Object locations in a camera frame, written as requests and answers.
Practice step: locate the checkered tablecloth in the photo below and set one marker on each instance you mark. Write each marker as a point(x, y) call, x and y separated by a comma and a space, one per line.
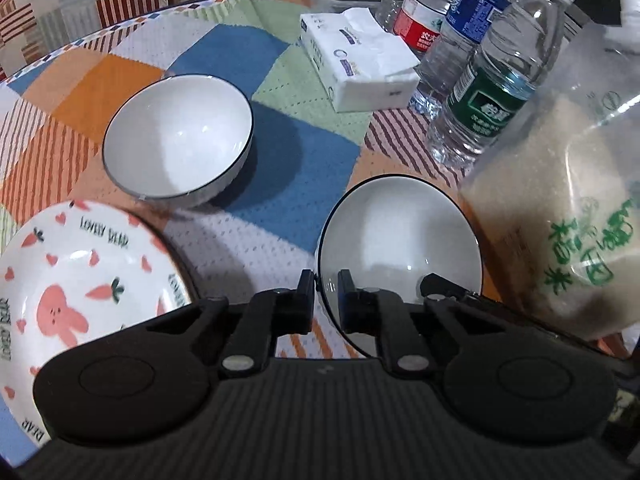
point(300, 160)

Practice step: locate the striped counter cloth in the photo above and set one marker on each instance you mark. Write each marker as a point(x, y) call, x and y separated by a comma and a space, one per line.
point(75, 25)

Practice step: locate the white tissue pack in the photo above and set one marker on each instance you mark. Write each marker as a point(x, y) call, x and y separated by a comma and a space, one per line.
point(360, 60)

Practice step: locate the water bottle with green label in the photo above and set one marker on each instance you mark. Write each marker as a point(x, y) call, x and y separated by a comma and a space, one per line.
point(492, 100)

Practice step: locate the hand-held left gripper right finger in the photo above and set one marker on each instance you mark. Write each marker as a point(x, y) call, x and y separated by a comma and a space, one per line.
point(346, 305)

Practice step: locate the clear bag of rice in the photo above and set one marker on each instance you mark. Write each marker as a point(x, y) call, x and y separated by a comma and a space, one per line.
point(550, 185)

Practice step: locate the white bowl with dark rim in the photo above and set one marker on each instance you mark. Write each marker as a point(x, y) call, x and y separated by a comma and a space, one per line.
point(177, 140)
point(400, 237)

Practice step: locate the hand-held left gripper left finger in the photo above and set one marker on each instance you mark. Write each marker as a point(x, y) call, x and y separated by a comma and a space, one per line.
point(304, 305)

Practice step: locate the water bottle with blue label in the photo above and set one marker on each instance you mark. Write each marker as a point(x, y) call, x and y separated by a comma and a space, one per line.
point(475, 7)

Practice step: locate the white plate with bunny print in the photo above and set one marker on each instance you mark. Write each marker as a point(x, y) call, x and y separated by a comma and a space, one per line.
point(75, 260)

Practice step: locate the water bottle with red label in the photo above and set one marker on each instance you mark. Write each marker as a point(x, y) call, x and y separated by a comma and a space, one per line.
point(417, 22)

